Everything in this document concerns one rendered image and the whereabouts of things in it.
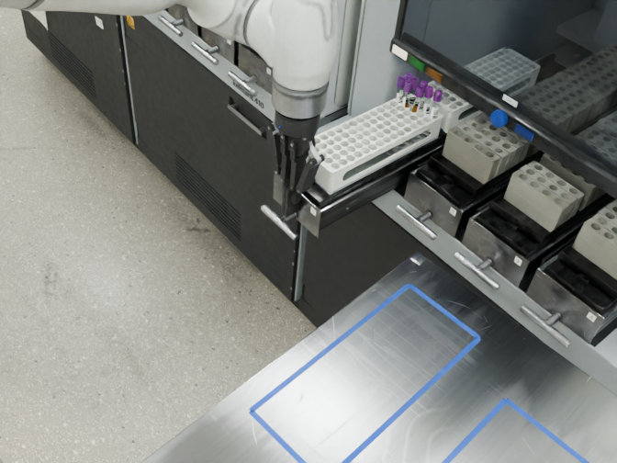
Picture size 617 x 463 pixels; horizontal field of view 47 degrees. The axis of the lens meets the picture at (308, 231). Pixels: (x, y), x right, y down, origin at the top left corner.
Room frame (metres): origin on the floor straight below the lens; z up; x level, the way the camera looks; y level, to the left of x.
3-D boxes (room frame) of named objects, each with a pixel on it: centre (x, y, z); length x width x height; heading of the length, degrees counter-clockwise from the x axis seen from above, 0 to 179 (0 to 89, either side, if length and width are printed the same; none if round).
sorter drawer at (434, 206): (1.23, -0.46, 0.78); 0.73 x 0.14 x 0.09; 134
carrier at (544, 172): (0.99, -0.43, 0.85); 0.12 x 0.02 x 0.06; 44
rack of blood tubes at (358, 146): (1.10, -0.10, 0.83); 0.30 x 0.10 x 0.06; 134
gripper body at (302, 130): (0.96, 0.04, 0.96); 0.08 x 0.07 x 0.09; 44
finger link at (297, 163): (0.95, 0.03, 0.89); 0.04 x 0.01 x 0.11; 134
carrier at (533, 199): (0.96, -0.40, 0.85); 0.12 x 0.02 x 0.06; 43
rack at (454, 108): (1.32, -0.33, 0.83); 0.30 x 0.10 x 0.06; 134
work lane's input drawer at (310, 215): (1.20, -0.20, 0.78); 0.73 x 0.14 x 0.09; 134
